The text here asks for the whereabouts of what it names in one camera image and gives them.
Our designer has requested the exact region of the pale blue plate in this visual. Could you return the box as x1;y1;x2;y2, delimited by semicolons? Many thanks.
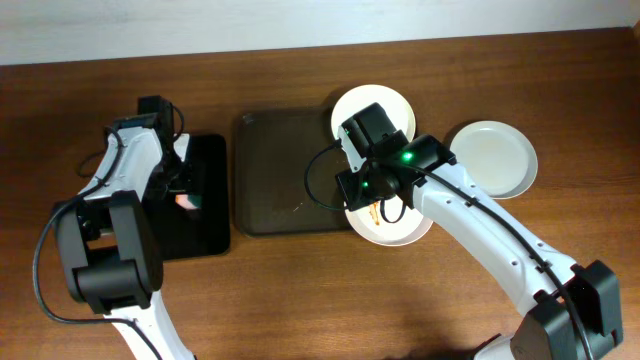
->
450;120;538;199

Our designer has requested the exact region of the white plate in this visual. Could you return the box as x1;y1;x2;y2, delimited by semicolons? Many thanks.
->
345;197;433;247

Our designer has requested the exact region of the black rectangular tray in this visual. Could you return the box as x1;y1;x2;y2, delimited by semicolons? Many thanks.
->
142;134;230;261

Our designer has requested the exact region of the cream plate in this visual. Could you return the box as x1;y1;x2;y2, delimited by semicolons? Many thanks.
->
331;84;416;141

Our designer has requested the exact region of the brown plastic serving tray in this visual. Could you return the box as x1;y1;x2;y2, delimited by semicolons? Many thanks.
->
233;107;351;237

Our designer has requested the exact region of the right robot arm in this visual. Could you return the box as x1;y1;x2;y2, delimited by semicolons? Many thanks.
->
336;125;623;359

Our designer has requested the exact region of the green and pink sponge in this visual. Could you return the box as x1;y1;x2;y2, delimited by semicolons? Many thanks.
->
175;194;202;211

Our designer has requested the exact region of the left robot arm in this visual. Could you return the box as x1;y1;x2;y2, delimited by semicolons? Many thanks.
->
32;125;195;359

